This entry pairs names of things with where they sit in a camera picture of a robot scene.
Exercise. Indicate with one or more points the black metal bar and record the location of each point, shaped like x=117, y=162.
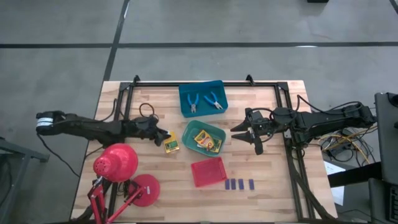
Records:
x=354, y=175

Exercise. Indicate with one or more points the blue plastic bin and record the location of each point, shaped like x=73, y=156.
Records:
x=201, y=112

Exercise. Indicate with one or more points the white paper sheet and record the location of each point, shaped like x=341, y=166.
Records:
x=332, y=169

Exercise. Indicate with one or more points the black table frame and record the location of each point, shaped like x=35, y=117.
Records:
x=155, y=84

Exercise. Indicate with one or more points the red desk lamp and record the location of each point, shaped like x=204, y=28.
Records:
x=116, y=161

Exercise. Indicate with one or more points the purple eraser block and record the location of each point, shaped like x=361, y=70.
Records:
x=233, y=184
x=227, y=184
x=251, y=184
x=241, y=184

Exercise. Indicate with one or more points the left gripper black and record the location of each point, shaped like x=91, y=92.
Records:
x=146, y=127

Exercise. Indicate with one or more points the teal plastic basket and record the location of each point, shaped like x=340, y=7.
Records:
x=191, y=137

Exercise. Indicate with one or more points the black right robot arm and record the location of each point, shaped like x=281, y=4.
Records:
x=326, y=119

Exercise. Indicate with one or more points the red slotted plastic basket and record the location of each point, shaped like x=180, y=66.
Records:
x=208, y=171

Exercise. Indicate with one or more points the gray metal stand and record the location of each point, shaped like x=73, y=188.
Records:
x=31, y=155

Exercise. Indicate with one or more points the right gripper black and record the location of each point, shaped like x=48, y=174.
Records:
x=264, y=124

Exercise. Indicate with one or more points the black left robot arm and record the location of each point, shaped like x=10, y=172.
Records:
x=93, y=127

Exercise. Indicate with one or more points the black equipment cabinet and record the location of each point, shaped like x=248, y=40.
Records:
x=387, y=140

